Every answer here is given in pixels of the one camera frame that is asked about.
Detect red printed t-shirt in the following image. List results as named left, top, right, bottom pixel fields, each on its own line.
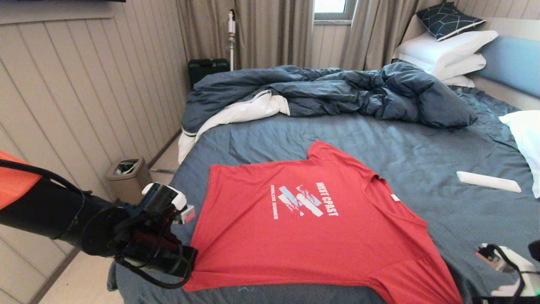
left=182, top=140, right=464, bottom=304

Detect beige trash bin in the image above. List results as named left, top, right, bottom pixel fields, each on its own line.
left=105, top=157, right=153, bottom=206

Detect flat white remote control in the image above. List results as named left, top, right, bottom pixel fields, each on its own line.
left=456, top=171, right=522, bottom=193

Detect dark green suitcase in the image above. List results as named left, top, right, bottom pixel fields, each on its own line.
left=188, top=58, right=231, bottom=90

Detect blue-grey bed sheet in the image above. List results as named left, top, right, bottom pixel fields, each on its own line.
left=106, top=87, right=540, bottom=304

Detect blue headboard cushion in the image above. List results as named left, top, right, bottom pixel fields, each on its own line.
left=476, top=35, right=540, bottom=99

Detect dark blue crumpled duvet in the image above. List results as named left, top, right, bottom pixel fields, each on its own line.
left=178, top=61, right=479, bottom=165

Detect white stick vacuum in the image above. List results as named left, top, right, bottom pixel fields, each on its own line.
left=227, top=9, right=236, bottom=71

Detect beige curtain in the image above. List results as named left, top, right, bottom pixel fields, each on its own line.
left=176, top=0, right=315, bottom=71
left=340, top=0, right=444, bottom=71

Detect large white pillow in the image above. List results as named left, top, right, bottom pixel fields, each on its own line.
left=392, top=30, right=499, bottom=76

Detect dark geometric patterned cushion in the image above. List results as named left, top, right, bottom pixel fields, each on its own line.
left=416, top=2, right=486, bottom=42

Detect window with grey frame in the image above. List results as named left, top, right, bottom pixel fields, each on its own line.
left=313, top=0, right=357, bottom=22

